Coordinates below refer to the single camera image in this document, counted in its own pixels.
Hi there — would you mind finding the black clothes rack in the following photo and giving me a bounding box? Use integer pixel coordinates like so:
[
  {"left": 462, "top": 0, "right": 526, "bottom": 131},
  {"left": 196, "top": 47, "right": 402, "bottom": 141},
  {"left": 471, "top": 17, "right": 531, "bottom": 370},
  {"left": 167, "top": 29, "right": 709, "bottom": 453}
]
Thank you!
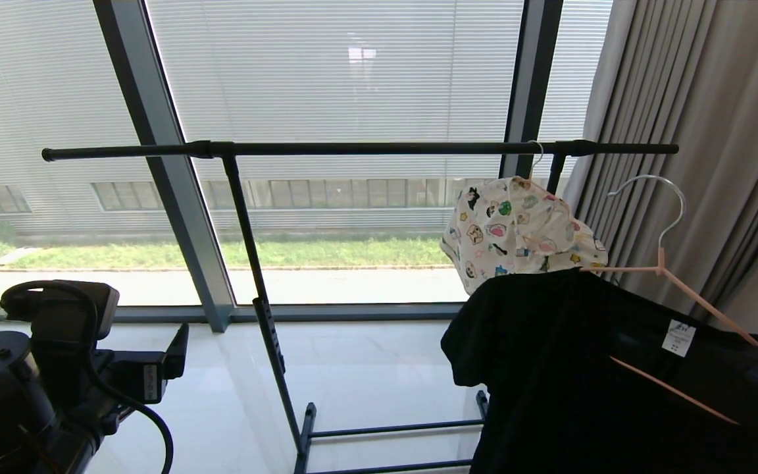
[{"left": 41, "top": 140, "right": 680, "bottom": 474}]

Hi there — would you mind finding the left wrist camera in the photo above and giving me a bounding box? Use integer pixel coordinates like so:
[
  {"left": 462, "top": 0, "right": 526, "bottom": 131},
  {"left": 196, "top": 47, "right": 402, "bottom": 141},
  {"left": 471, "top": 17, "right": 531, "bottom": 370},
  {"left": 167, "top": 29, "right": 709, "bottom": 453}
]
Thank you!
[{"left": 0, "top": 280, "right": 120, "bottom": 369}]

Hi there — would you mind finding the cream printed garment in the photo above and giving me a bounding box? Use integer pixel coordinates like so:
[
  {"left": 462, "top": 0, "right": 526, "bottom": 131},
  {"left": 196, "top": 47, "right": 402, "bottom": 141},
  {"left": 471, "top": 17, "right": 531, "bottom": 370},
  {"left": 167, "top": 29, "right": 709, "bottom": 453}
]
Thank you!
[{"left": 440, "top": 176, "right": 609, "bottom": 296}]

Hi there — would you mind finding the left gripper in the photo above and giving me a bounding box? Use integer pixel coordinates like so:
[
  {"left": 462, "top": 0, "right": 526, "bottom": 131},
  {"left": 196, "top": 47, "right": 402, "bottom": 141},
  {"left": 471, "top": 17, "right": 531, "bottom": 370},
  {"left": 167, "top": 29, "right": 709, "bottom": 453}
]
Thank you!
[{"left": 109, "top": 323, "right": 190, "bottom": 404}]

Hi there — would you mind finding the pink clothes hanger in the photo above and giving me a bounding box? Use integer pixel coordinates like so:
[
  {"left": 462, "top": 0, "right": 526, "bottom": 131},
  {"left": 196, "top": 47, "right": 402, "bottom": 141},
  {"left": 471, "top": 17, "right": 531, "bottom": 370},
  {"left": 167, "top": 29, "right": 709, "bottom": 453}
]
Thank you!
[
  {"left": 580, "top": 174, "right": 758, "bottom": 426},
  {"left": 527, "top": 140, "right": 545, "bottom": 180}
]

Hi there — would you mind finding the black cable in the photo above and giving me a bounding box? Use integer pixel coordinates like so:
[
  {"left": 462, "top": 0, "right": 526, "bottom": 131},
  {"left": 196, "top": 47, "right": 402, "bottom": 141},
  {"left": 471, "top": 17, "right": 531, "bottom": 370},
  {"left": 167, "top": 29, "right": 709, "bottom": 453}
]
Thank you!
[{"left": 14, "top": 280, "right": 174, "bottom": 474}]

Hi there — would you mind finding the beige curtain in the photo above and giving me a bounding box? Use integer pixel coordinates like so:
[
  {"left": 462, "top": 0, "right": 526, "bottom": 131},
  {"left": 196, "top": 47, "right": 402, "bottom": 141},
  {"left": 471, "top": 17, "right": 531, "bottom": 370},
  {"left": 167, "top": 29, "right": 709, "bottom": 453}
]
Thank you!
[{"left": 563, "top": 0, "right": 758, "bottom": 336}]

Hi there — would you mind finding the black garment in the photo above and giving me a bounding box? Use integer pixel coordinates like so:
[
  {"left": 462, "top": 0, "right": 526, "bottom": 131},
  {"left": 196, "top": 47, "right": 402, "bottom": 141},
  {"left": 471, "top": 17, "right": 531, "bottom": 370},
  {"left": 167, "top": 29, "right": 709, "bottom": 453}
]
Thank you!
[{"left": 440, "top": 267, "right": 758, "bottom": 474}]

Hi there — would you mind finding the window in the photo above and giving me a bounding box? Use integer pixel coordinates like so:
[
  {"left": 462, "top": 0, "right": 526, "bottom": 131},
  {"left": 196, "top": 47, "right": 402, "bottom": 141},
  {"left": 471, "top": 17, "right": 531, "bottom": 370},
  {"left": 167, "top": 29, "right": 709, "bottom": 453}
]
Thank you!
[{"left": 0, "top": 0, "right": 613, "bottom": 333}]

